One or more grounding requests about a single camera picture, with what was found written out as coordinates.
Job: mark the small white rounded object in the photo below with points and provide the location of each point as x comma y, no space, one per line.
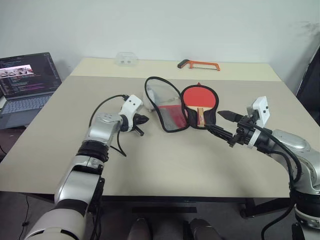
148,106

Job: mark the black mesh paddle case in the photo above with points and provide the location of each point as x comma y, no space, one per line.
165,120

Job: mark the black table crossbar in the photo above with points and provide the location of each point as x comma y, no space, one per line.
162,210

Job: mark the dark rounded shape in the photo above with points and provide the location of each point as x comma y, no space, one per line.
202,230
140,228

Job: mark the orange hacksaw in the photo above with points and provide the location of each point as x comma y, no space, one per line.
205,63

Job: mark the clear plastic box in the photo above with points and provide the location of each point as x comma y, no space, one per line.
127,59

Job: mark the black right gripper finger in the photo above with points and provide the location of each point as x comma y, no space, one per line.
231,116
221,132

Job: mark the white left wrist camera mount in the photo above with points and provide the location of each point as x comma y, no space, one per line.
132,102

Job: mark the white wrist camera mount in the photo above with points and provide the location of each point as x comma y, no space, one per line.
132,102
262,110

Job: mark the black table frame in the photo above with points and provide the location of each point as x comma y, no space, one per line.
250,205

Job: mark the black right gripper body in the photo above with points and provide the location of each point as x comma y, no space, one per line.
243,132

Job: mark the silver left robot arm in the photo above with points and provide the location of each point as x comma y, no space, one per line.
100,127

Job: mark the red table tennis paddle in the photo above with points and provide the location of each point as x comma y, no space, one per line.
198,97

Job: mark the grey open laptop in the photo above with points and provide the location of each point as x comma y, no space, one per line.
25,75

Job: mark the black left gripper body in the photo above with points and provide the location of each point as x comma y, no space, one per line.
134,122

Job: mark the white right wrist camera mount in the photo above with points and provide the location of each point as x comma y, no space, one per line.
262,110

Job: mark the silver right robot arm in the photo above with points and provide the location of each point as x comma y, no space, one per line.
290,145

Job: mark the black office chair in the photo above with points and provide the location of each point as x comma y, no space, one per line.
312,82

